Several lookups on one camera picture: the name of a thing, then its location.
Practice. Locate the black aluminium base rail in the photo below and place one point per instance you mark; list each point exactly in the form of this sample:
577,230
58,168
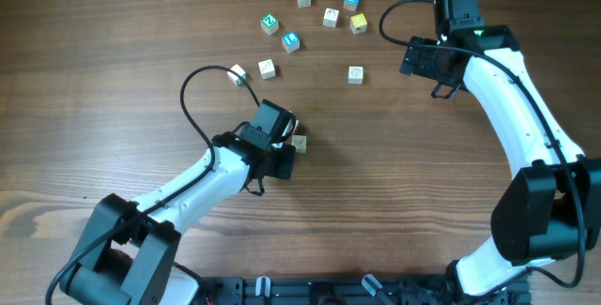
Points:
428,289

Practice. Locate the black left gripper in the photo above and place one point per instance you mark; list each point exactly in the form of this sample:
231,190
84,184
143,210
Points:
285,169

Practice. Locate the wooden block green A side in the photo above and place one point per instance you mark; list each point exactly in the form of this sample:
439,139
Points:
237,75

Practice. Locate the yellow K wooden block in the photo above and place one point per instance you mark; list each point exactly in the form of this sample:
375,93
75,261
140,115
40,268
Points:
358,24

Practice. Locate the wooden block monkey picture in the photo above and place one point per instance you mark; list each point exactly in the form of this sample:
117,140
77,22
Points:
330,17

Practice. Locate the wooden block fox picture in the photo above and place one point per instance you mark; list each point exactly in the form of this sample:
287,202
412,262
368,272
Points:
267,69

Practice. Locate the blue L wooden block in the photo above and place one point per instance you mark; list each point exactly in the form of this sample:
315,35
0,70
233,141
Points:
291,41

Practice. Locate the green Z wooden block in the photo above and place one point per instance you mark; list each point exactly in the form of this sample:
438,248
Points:
269,24

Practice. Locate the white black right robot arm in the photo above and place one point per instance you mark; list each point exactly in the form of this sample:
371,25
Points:
549,216

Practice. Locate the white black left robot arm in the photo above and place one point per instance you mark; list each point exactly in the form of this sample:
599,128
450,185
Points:
126,253

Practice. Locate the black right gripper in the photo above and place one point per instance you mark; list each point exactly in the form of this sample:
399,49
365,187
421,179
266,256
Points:
416,61

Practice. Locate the wooden block sketch picture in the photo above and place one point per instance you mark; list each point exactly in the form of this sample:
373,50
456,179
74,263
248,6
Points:
299,142

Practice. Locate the wooden block grey drawing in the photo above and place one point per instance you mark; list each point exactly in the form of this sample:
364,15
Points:
355,75

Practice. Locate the plain wooden block green side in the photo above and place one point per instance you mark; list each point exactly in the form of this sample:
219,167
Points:
296,127

